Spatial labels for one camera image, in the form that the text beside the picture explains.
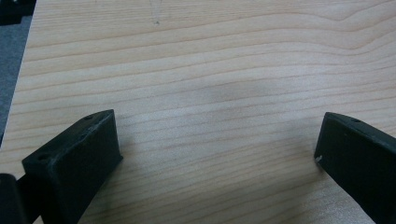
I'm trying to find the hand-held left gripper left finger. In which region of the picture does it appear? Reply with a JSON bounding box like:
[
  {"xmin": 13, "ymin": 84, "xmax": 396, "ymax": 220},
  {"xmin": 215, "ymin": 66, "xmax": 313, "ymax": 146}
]
[{"xmin": 21, "ymin": 108, "xmax": 124, "ymax": 224}]

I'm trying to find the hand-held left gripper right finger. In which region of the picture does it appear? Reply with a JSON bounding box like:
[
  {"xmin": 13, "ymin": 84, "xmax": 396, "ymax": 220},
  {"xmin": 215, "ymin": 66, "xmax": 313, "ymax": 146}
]
[{"xmin": 314, "ymin": 111, "xmax": 396, "ymax": 224}]

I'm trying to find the black object at table corner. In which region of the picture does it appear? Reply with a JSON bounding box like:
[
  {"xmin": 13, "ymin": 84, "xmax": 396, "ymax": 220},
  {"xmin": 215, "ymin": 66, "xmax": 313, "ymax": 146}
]
[{"xmin": 0, "ymin": 0, "xmax": 37, "ymax": 26}]

